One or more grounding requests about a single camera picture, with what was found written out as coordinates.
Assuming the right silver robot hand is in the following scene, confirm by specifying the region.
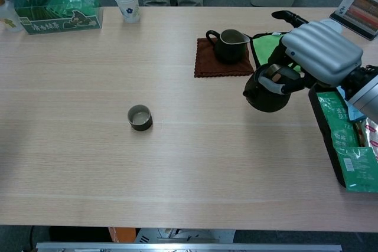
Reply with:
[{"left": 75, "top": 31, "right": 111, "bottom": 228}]
[{"left": 258, "top": 9, "right": 364, "bottom": 95}]

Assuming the black teapot with handle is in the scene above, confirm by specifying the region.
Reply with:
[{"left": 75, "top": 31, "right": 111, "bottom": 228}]
[{"left": 242, "top": 63, "right": 299, "bottom": 113}]

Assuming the small dark ceramic teacup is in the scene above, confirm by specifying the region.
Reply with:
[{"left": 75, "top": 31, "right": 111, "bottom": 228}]
[{"left": 127, "top": 104, "right": 154, "bottom": 132}]

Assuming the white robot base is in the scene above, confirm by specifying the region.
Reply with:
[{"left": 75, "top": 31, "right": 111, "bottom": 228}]
[{"left": 134, "top": 227, "right": 236, "bottom": 244}]

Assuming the white round disc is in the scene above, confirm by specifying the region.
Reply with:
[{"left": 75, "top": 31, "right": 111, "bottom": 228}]
[{"left": 320, "top": 18, "right": 344, "bottom": 33}]

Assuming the colourful boxed book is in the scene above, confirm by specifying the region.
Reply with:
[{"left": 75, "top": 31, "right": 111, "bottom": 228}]
[{"left": 329, "top": 0, "right": 378, "bottom": 41}]

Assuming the green tea packet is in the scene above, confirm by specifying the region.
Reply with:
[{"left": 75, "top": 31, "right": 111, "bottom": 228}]
[
  {"left": 335, "top": 146, "right": 378, "bottom": 193},
  {"left": 327, "top": 116, "right": 361, "bottom": 149},
  {"left": 315, "top": 91, "right": 352, "bottom": 122}
]

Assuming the green microfiber cloth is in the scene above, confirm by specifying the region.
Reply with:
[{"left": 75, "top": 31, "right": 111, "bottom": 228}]
[{"left": 249, "top": 31, "right": 305, "bottom": 73}]

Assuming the blue wet wipes pack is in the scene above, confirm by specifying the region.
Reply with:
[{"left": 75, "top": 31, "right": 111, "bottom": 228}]
[{"left": 336, "top": 86, "right": 364, "bottom": 122}]

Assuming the black plastic tray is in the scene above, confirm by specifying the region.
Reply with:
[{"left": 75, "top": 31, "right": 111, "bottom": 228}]
[{"left": 308, "top": 85, "right": 378, "bottom": 189}]

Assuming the gold red foil packet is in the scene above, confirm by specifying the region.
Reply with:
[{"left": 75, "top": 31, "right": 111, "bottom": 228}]
[{"left": 353, "top": 116, "right": 378, "bottom": 158}]

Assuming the dark ceramic pitcher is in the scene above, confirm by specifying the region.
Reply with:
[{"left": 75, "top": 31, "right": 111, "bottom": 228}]
[{"left": 206, "top": 29, "right": 250, "bottom": 64}]

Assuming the brown tea cloth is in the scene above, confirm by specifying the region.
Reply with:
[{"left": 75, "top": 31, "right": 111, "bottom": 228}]
[{"left": 194, "top": 37, "right": 255, "bottom": 78}]

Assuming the white paper cup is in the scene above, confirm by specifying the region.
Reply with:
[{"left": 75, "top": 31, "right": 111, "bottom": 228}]
[{"left": 113, "top": 0, "right": 141, "bottom": 24}]

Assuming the clear green tea box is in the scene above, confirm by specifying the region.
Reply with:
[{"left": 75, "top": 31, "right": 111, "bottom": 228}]
[{"left": 13, "top": 0, "right": 104, "bottom": 35}]

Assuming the orange object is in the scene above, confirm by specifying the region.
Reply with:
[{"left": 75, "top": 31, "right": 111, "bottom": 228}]
[{"left": 107, "top": 227, "right": 136, "bottom": 244}]

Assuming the aluminium profile rail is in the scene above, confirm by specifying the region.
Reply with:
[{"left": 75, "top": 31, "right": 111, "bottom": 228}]
[{"left": 35, "top": 241, "right": 343, "bottom": 252}]

